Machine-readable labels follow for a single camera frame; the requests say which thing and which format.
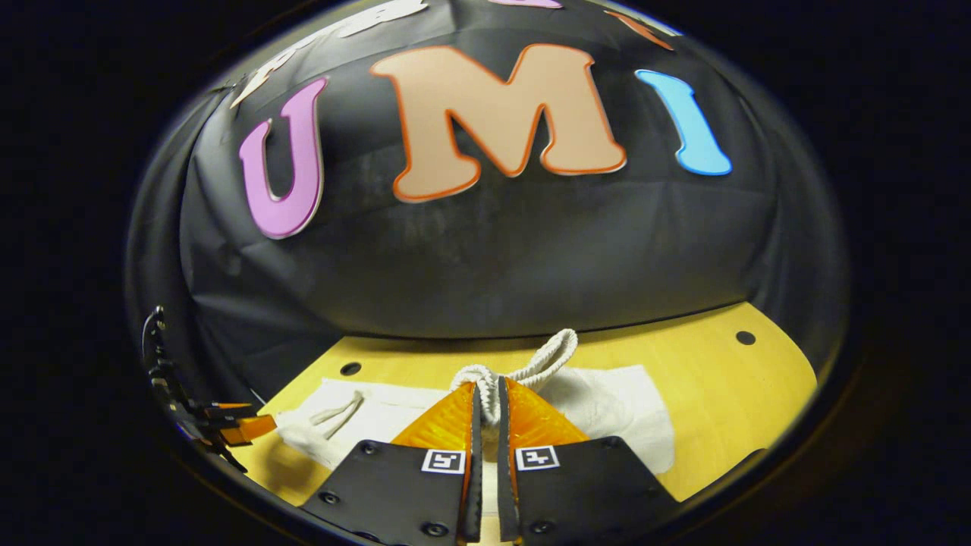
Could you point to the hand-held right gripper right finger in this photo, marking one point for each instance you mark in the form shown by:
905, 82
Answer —
592, 485

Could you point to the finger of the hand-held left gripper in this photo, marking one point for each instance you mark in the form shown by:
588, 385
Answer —
250, 430
231, 409

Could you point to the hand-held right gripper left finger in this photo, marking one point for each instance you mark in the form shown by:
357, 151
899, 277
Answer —
394, 485

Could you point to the white jeans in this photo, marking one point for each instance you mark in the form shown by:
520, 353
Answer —
614, 409

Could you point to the black backdrop cloth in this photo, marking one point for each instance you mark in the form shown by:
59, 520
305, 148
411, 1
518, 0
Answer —
531, 258

